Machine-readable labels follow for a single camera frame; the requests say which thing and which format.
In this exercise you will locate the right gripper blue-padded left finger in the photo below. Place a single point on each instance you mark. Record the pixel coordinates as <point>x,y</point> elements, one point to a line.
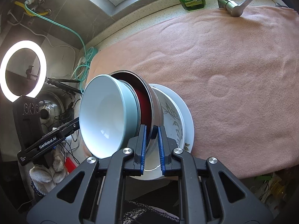
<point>94,191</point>

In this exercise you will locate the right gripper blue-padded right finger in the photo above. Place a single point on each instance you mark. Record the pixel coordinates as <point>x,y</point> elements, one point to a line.
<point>208,191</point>

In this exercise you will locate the large stainless steel bowl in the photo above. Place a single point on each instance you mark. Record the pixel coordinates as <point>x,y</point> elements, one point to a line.
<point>137,81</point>

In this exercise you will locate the white plate grey leaf pattern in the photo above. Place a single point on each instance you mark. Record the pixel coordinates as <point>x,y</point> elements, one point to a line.
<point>178,124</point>

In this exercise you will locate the light blue ceramic bowl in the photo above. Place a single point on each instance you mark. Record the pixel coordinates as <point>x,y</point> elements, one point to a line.
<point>108,116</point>

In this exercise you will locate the red steel bowl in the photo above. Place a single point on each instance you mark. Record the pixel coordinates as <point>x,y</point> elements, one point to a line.
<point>145,107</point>

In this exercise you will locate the chrome kitchen faucet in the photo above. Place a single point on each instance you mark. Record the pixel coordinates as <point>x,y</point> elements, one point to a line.
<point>233,8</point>

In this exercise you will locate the white-gloved left hand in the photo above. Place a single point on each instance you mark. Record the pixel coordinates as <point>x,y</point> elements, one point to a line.
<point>45,179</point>

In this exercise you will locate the red object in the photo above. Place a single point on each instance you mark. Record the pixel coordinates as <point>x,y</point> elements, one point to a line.
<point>70,166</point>

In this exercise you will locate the yellow gas pipe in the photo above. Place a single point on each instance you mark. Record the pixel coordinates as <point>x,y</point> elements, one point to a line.
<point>46,12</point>

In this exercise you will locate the pink towel mat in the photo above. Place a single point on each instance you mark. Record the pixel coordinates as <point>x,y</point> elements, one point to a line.
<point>237,75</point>

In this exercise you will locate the white ring light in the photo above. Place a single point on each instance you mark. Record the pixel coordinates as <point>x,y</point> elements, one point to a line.
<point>43,69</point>

